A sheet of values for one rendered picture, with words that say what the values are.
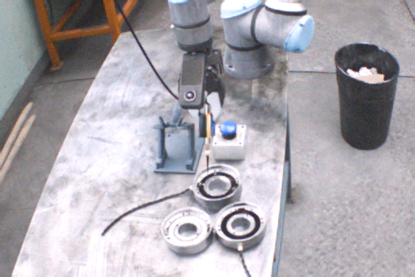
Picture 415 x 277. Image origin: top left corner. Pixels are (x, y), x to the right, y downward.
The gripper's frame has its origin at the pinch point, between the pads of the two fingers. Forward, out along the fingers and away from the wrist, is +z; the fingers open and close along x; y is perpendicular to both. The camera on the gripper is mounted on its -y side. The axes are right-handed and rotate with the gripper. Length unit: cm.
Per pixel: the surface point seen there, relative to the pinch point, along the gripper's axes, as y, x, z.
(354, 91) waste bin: 87, -39, 57
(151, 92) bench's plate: 26.4, 23.4, 13.1
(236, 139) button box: 3.4, -4.8, 8.6
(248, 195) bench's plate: -9.2, -9.1, 13.1
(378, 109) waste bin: 87, -51, 67
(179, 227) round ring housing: -21.4, 3.1, 10.5
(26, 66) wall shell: 139, 164, 75
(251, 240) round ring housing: -24.0, -12.4, 10.0
